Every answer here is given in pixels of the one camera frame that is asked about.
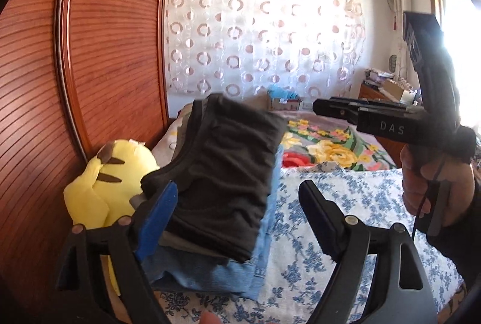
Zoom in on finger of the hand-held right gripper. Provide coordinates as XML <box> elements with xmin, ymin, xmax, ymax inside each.
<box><xmin>312</xmin><ymin>99</ymin><xmax>363</xmax><ymax>122</ymax></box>
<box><xmin>330</xmin><ymin>96</ymin><xmax>418</xmax><ymax>111</ymax></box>

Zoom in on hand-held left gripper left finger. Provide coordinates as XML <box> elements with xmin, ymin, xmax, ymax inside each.
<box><xmin>54</xmin><ymin>179</ymin><xmax>179</xmax><ymax>324</ymax></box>

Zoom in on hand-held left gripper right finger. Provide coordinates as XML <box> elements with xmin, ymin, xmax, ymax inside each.
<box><xmin>298</xmin><ymin>179</ymin><xmax>438</xmax><ymax>324</ymax></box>

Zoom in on black pants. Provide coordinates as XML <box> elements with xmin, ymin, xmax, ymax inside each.
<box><xmin>142</xmin><ymin>93</ymin><xmax>288</xmax><ymax>264</ymax></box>

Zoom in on person's right forearm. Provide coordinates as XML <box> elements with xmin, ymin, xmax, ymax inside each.
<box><xmin>426</xmin><ymin>159</ymin><xmax>481</xmax><ymax>287</ymax></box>

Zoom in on grey folded pants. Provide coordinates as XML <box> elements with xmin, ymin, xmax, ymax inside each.
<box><xmin>158</xmin><ymin>99</ymin><xmax>231</xmax><ymax>266</ymax></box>

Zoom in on person's right hand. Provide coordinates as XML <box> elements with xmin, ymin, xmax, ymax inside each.
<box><xmin>399</xmin><ymin>144</ymin><xmax>476</xmax><ymax>231</ymax></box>

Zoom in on open cardboard box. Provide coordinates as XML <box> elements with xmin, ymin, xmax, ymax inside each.
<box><xmin>381</xmin><ymin>78</ymin><xmax>409</xmax><ymax>100</ymax></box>

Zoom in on brown wooden cabinet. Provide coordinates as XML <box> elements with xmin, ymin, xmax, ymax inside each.
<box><xmin>359</xmin><ymin>81</ymin><xmax>426</xmax><ymax>167</ymax></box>

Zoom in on stack of papers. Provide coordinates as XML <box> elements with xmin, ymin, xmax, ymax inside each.
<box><xmin>364</xmin><ymin>69</ymin><xmax>394</xmax><ymax>83</ymax></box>

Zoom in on colourful floral blanket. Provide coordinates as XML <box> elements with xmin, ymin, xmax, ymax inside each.
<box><xmin>152</xmin><ymin>108</ymin><xmax>397</xmax><ymax>174</ymax></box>

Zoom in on blue object on box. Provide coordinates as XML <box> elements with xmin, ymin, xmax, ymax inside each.
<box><xmin>268</xmin><ymin>96</ymin><xmax>302</xmax><ymax>112</ymax></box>

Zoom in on blue fluffy bundle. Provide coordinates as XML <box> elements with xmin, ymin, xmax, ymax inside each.
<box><xmin>268</xmin><ymin>84</ymin><xmax>300</xmax><ymax>100</ymax></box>

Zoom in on blue floral cloth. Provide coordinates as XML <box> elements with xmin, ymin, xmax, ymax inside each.
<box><xmin>150</xmin><ymin>168</ymin><xmax>465</xmax><ymax>324</ymax></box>

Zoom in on yellow plush toy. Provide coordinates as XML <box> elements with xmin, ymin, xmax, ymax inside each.
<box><xmin>63</xmin><ymin>138</ymin><xmax>161</xmax><ymax>298</ymax></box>

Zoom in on sheer curtain with circles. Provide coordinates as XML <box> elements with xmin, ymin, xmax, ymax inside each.
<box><xmin>165</xmin><ymin>0</ymin><xmax>367</xmax><ymax>109</ymax></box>

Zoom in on window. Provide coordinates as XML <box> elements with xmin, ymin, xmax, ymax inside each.
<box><xmin>428</xmin><ymin>0</ymin><xmax>481</xmax><ymax>129</ymax></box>

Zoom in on brown wooden wardrobe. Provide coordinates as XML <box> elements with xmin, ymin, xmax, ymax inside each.
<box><xmin>0</xmin><ymin>0</ymin><xmax>173</xmax><ymax>324</ymax></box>

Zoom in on black cable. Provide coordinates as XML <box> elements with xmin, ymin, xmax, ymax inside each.
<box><xmin>411</xmin><ymin>159</ymin><xmax>440</xmax><ymax>244</ymax></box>

